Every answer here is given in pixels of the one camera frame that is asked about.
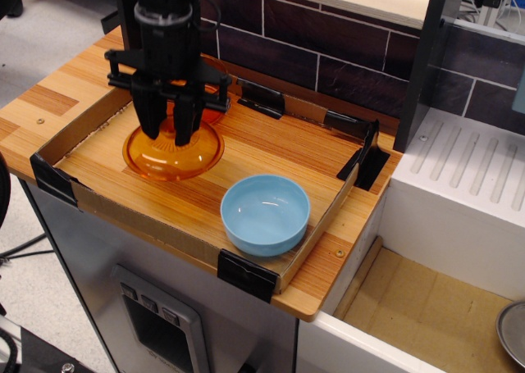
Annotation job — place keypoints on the dark grey post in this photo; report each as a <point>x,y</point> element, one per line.
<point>414,111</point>

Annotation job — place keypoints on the orange glass pot lid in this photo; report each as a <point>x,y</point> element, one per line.
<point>161,159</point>

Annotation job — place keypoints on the toy dishwasher cabinet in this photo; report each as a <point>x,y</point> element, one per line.
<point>155,312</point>

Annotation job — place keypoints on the orange glass pot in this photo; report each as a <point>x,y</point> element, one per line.
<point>212,112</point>

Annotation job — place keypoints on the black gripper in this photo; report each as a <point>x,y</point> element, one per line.
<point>169,60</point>

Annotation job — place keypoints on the white toy sink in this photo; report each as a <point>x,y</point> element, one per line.
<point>442,255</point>

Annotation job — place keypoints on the metal plate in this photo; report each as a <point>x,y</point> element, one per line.
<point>510,330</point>

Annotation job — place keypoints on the light blue bowl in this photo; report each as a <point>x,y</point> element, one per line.
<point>265,215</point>

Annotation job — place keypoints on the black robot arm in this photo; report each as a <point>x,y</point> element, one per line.
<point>125,8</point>

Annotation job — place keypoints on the cardboard fence with black tape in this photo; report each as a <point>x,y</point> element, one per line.
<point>82,165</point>

